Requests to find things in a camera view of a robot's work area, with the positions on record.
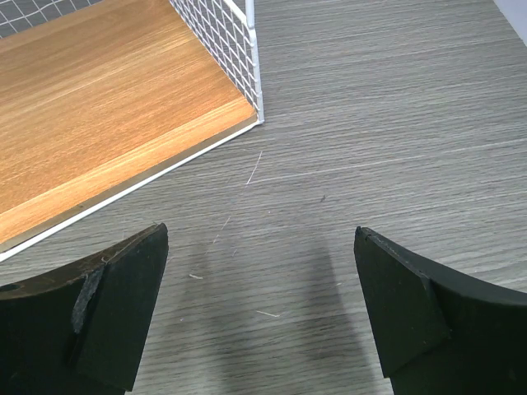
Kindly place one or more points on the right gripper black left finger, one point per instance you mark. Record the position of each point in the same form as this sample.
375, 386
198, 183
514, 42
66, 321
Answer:
82, 327

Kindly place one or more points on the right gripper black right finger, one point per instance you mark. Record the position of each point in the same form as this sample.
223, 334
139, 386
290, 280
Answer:
437, 330

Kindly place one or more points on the white wire wooden shelf unit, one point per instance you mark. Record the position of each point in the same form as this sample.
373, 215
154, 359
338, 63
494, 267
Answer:
99, 98

